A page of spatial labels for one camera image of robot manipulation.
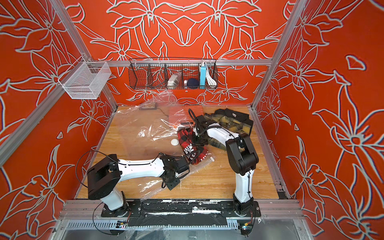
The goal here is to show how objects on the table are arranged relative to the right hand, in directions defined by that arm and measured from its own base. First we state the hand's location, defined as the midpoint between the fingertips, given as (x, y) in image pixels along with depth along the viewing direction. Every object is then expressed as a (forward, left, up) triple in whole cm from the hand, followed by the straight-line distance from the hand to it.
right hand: (190, 144), depth 92 cm
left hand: (-21, +9, -5) cm, 24 cm away
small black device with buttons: (+36, +34, -2) cm, 50 cm away
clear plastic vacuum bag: (+11, +31, 0) cm, 33 cm away
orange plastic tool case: (+23, +8, +3) cm, 25 cm away
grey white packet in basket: (+31, +11, +27) cm, 43 cm away
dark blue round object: (+33, -1, +24) cm, 41 cm away
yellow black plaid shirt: (+20, -30, 0) cm, 36 cm away
